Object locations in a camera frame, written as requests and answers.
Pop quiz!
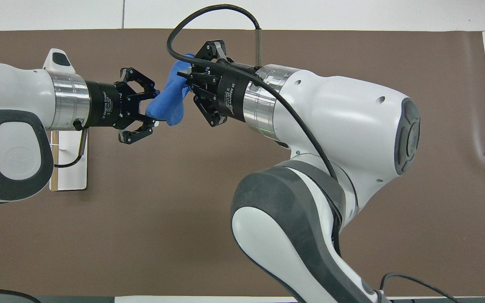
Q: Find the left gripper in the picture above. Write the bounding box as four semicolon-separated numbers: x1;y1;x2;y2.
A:
85;66;160;145

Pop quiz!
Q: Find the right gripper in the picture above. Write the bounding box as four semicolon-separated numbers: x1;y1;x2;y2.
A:
188;40;254;128

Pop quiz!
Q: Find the blue towel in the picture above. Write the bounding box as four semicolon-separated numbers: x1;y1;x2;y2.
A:
144;53;195;127

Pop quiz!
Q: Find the white hanging rack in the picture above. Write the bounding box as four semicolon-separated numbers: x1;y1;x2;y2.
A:
49;130;88;192

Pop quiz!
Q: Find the black cable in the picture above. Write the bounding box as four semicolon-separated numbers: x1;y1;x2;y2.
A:
378;272;463;303
166;4;341;182
0;287;42;303
53;119;88;169

